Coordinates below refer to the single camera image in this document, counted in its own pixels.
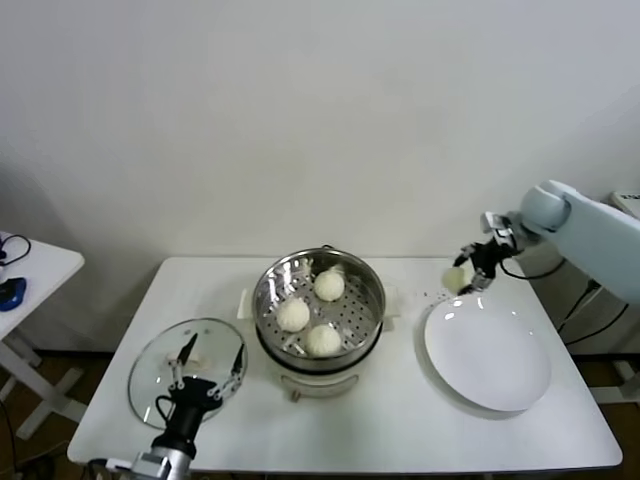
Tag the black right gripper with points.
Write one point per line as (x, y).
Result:
(489, 256)

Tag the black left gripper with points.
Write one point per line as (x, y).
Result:
(196, 392)

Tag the white steamed baozi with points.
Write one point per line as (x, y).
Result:
(329, 286)
(454, 280)
(324, 341)
(293, 316)

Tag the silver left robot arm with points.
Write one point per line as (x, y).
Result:
(160, 462)

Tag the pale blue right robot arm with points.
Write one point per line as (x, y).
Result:
(600, 235)

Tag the steel steamer basket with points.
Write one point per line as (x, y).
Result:
(360, 325)

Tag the white round plate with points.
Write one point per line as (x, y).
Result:
(485, 355)

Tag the cream electric cooker base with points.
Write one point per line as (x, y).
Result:
(325, 382)

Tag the white side table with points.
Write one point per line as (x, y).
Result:
(45, 265)

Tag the blue device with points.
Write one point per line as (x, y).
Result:
(12, 295)

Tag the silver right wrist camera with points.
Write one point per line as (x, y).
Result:
(497, 227)

